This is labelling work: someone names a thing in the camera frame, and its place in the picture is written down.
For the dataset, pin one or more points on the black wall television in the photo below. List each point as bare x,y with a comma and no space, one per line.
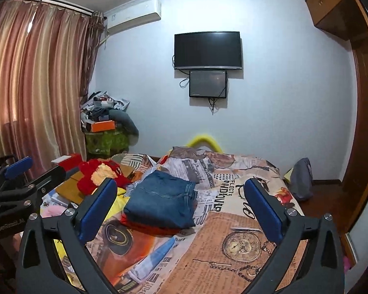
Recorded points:
208,50

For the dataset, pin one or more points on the printed bed sheet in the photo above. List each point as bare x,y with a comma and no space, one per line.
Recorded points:
202,251

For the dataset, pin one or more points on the orange box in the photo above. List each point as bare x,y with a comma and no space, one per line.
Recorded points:
102,126

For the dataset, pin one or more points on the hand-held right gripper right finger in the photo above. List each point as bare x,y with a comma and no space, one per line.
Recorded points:
263,211

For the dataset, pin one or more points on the wooden overhead cabinet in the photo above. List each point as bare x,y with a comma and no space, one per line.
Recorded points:
331,3

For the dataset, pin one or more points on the white air conditioner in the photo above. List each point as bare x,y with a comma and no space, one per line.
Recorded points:
132,15

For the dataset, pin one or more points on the white flat box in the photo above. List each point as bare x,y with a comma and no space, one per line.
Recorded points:
61,158

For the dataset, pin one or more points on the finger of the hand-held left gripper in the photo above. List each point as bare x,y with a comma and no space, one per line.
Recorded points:
18,167
46,182

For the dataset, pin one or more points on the red garment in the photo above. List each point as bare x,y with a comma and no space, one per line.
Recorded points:
147,230

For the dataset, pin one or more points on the blue denim jacket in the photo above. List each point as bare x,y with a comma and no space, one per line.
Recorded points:
162,199

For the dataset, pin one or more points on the yellow foam tube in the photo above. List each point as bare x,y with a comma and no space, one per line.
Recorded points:
204,137

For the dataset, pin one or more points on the red plush toy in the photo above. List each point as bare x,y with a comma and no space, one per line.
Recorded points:
87,180

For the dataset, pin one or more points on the green box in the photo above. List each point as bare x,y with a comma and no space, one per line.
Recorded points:
107,142

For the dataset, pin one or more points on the wooden door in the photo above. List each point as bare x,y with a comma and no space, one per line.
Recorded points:
366,128

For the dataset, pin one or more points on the yellow garment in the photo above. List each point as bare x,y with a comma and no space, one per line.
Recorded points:
116,205

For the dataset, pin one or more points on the curtain rail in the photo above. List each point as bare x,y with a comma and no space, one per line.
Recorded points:
49,3

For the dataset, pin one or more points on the small black wall monitor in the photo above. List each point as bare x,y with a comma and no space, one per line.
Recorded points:
208,83

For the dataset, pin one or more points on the red box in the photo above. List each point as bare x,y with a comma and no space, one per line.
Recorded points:
73,163

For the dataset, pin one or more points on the grey cloth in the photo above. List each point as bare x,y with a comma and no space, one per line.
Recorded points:
128,125

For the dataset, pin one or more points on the grey bag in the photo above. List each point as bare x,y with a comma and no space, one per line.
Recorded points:
302,180

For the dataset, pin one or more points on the striped pink curtain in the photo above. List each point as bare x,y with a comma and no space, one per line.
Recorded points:
33,82

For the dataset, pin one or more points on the pink soft toy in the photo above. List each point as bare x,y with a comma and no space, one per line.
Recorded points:
53,210

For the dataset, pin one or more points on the pile of clutter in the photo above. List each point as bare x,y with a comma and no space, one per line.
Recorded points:
98,105

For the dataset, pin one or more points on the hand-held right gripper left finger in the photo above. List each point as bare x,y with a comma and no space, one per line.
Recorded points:
99,208

